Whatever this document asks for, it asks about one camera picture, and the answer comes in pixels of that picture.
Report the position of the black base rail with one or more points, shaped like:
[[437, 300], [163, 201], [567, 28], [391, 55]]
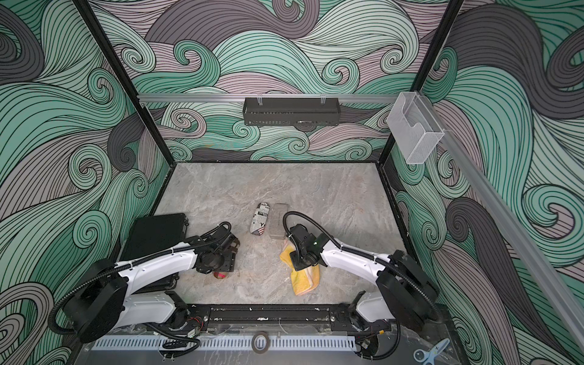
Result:
[[290, 318]]

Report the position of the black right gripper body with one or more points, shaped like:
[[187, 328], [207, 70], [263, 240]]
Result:
[[299, 258]]

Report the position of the aluminium rail back wall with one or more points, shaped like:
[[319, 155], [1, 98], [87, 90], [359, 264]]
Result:
[[240, 98]]

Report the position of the white perforated cable duct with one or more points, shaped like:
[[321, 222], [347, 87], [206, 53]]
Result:
[[230, 343]]

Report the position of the blue scissors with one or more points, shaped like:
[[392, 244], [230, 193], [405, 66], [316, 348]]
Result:
[[428, 357]]

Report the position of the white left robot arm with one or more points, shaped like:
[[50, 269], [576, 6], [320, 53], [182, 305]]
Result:
[[110, 295]]

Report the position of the aluminium rail wall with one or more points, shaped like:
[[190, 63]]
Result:
[[465, 148], [240, 98]]

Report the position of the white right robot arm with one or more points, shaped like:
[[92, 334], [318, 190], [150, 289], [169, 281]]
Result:
[[405, 293]]

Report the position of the clear acrylic wall holder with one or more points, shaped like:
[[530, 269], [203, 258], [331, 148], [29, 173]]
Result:
[[414, 124]]

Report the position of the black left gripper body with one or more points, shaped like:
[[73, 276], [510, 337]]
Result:
[[223, 262]]

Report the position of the black corner frame post right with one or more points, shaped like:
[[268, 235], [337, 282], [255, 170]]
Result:
[[436, 45]]

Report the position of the black corner frame post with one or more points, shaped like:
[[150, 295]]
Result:
[[436, 45], [88, 16]]

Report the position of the black corner frame post left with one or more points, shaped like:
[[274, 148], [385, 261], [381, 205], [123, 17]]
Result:
[[88, 16]]

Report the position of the black wall tray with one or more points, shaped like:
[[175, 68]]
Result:
[[291, 111]]

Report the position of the aluminium rail right wall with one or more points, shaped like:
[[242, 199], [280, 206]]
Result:
[[465, 148]]

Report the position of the yellow pink microfiber cloth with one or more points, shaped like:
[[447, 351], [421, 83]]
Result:
[[304, 281]]

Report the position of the black flat box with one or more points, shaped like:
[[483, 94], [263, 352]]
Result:
[[153, 234]]

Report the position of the black tape roll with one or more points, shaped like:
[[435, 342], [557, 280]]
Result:
[[260, 342]]

